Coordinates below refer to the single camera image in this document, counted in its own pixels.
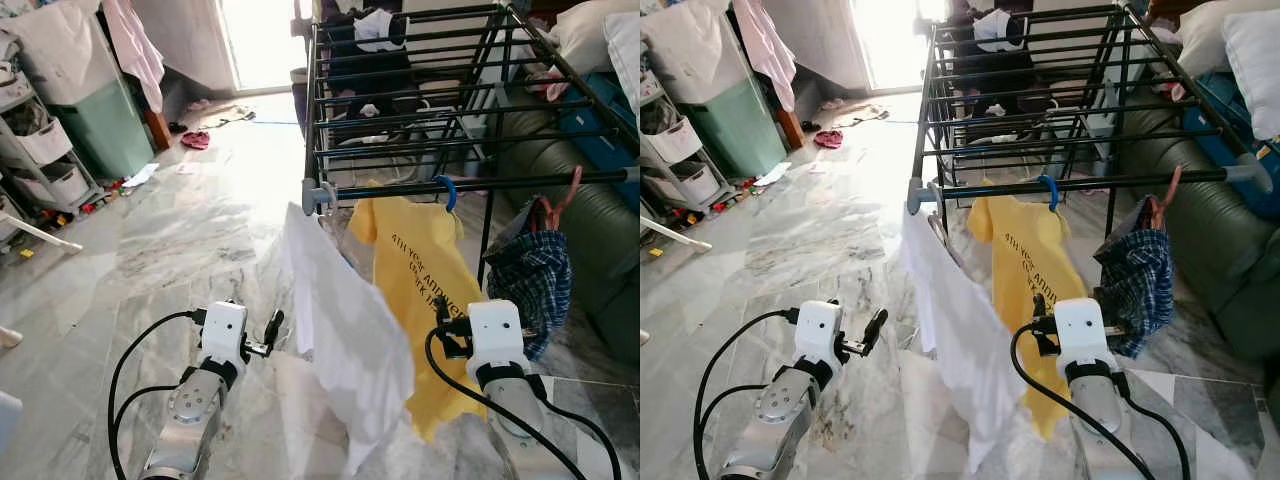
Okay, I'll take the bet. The white shirt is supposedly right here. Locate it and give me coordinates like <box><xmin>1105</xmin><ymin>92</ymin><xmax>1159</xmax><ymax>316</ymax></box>
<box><xmin>283</xmin><ymin>202</ymin><xmax>417</xmax><ymax>477</ymax></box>
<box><xmin>900</xmin><ymin>205</ymin><xmax>1031</xmax><ymax>476</ymax></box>

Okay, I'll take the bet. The red plastic hanger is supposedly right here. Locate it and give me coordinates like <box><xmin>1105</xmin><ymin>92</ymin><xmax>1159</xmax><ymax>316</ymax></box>
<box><xmin>1145</xmin><ymin>164</ymin><xmax>1183</xmax><ymax>231</ymax></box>
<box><xmin>533</xmin><ymin>164</ymin><xmax>584</xmax><ymax>233</ymax></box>

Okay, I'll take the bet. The yellow printed T-shirt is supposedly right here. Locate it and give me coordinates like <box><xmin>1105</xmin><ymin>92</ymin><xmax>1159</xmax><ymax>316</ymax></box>
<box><xmin>965</xmin><ymin>185</ymin><xmax>1091</xmax><ymax>443</ymax></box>
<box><xmin>346</xmin><ymin>180</ymin><xmax>488</xmax><ymax>444</ymax></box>

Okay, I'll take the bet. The blue plaid shirt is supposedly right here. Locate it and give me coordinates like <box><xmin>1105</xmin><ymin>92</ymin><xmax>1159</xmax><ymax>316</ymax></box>
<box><xmin>1093</xmin><ymin>225</ymin><xmax>1174</xmax><ymax>359</ymax></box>
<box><xmin>482</xmin><ymin>226</ymin><xmax>574</xmax><ymax>363</ymax></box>

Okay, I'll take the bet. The black metal drying rack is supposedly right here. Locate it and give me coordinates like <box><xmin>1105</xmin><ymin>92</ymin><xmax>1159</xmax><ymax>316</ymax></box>
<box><xmin>300</xmin><ymin>0</ymin><xmax>641</xmax><ymax>291</ymax></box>
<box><xmin>905</xmin><ymin>0</ymin><xmax>1276</xmax><ymax>291</ymax></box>

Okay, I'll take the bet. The dark green sofa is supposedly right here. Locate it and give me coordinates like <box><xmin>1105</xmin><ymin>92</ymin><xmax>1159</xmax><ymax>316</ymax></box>
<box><xmin>1115</xmin><ymin>95</ymin><xmax>1280</xmax><ymax>363</ymax></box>
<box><xmin>495</xmin><ymin>95</ymin><xmax>641</xmax><ymax>366</ymax></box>

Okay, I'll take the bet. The beige floor mat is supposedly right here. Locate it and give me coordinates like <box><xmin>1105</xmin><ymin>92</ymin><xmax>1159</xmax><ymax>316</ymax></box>
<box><xmin>200</xmin><ymin>103</ymin><xmax>259</xmax><ymax>129</ymax></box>
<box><xmin>835</xmin><ymin>103</ymin><xmax>891</xmax><ymax>128</ymax></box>

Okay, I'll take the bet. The dark garment on rack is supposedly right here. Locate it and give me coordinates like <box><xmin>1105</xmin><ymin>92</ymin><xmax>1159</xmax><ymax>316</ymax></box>
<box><xmin>945</xmin><ymin>5</ymin><xmax>1038</xmax><ymax>116</ymax></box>
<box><xmin>322</xmin><ymin>5</ymin><xmax>413</xmax><ymax>116</ymax></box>

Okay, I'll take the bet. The blue plastic storage box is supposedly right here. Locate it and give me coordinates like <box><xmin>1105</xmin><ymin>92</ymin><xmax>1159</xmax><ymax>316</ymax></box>
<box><xmin>557</xmin><ymin>70</ymin><xmax>641</xmax><ymax>183</ymax></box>
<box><xmin>1180</xmin><ymin>70</ymin><xmax>1280</xmax><ymax>191</ymax></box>

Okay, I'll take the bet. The green laundry bin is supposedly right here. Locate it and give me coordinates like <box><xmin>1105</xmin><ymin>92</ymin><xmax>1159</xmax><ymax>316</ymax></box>
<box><xmin>683</xmin><ymin>75</ymin><xmax>793</xmax><ymax>181</ymax></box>
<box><xmin>48</xmin><ymin>78</ymin><xmax>158</xmax><ymax>183</ymax></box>

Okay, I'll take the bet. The grey drawer storage rack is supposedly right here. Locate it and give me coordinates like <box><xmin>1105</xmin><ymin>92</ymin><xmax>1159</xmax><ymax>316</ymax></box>
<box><xmin>640</xmin><ymin>65</ymin><xmax>738</xmax><ymax>209</ymax></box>
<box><xmin>0</xmin><ymin>30</ymin><xmax>104</xmax><ymax>216</ymax></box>

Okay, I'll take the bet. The small white garment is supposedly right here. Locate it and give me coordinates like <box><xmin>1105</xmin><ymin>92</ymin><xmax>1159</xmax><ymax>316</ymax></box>
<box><xmin>352</xmin><ymin>8</ymin><xmax>398</xmax><ymax>53</ymax></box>
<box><xmin>973</xmin><ymin>8</ymin><xmax>1018</xmax><ymax>53</ymax></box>

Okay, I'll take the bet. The pink hanging garment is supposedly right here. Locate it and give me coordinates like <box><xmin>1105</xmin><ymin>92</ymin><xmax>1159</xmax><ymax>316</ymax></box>
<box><xmin>732</xmin><ymin>0</ymin><xmax>799</xmax><ymax>113</ymax></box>
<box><xmin>100</xmin><ymin>0</ymin><xmax>167</xmax><ymax>114</ymax></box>

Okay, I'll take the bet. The white pillow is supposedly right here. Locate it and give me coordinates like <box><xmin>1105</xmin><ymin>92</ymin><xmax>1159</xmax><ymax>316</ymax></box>
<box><xmin>553</xmin><ymin>0</ymin><xmax>641</xmax><ymax>76</ymax></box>
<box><xmin>1173</xmin><ymin>0</ymin><xmax>1256</xmax><ymax>79</ymax></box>
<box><xmin>1220</xmin><ymin>10</ymin><xmax>1280</xmax><ymax>141</ymax></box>
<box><xmin>603</xmin><ymin>12</ymin><xmax>641</xmax><ymax>86</ymax></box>

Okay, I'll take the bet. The white bin cover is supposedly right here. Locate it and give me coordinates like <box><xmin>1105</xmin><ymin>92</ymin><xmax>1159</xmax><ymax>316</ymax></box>
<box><xmin>640</xmin><ymin>0</ymin><xmax>763</xmax><ymax>108</ymax></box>
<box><xmin>0</xmin><ymin>0</ymin><xmax>131</xmax><ymax>108</ymax></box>

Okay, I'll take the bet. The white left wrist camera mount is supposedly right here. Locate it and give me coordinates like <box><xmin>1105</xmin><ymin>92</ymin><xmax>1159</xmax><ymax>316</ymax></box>
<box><xmin>200</xmin><ymin>301</ymin><xmax>249</xmax><ymax>367</ymax></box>
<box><xmin>797</xmin><ymin>300</ymin><xmax>844</xmax><ymax>367</ymax></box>

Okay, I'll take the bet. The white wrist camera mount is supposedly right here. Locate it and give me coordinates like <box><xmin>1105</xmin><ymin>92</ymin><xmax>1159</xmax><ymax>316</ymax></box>
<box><xmin>797</xmin><ymin>300</ymin><xmax>844</xmax><ymax>367</ymax></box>
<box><xmin>200</xmin><ymin>301</ymin><xmax>249</xmax><ymax>367</ymax></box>
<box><xmin>467</xmin><ymin>299</ymin><xmax>529</xmax><ymax>367</ymax></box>
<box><xmin>1053</xmin><ymin>297</ymin><xmax>1108</xmax><ymax>365</ymax></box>

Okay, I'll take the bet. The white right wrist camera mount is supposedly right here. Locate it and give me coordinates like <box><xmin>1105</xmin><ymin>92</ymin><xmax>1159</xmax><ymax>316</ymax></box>
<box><xmin>467</xmin><ymin>299</ymin><xmax>529</xmax><ymax>367</ymax></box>
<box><xmin>1053</xmin><ymin>297</ymin><xmax>1108</xmax><ymax>365</ymax></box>

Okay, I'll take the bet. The short black left arm cable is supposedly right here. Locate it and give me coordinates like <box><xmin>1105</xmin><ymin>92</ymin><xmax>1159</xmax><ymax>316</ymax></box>
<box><xmin>694</xmin><ymin>385</ymin><xmax>771</xmax><ymax>451</ymax></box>
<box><xmin>110</xmin><ymin>384</ymin><xmax>186</xmax><ymax>451</ymax></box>

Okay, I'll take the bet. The short black arm cable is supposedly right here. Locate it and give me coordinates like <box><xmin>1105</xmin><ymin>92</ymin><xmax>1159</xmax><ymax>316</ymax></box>
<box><xmin>694</xmin><ymin>385</ymin><xmax>771</xmax><ymax>451</ymax></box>
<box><xmin>535</xmin><ymin>395</ymin><xmax>623</xmax><ymax>480</ymax></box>
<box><xmin>110</xmin><ymin>384</ymin><xmax>186</xmax><ymax>451</ymax></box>
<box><xmin>1120</xmin><ymin>392</ymin><xmax>1194</xmax><ymax>480</ymax></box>

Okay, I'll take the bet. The long black left arm cable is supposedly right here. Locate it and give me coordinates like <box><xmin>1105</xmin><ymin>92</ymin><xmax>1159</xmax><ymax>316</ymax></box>
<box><xmin>692</xmin><ymin>308</ymin><xmax>801</xmax><ymax>480</ymax></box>
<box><xmin>106</xmin><ymin>310</ymin><xmax>206</xmax><ymax>480</ymax></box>

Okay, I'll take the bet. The short black right arm cable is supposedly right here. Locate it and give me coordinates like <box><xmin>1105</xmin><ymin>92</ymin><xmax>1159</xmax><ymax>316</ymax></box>
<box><xmin>535</xmin><ymin>395</ymin><xmax>623</xmax><ymax>480</ymax></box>
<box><xmin>1120</xmin><ymin>392</ymin><xmax>1194</xmax><ymax>480</ymax></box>

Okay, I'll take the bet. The brown wooden post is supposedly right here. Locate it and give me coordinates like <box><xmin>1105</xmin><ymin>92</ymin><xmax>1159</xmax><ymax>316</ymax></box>
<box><xmin>777</xmin><ymin>106</ymin><xmax>806</xmax><ymax>151</ymax></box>
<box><xmin>143</xmin><ymin>108</ymin><xmax>173</xmax><ymax>153</ymax></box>

